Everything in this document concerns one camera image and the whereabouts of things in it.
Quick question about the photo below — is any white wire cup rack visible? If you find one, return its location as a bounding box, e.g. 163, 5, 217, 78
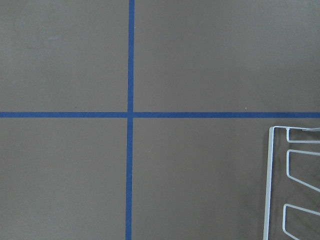
263, 125, 320, 240

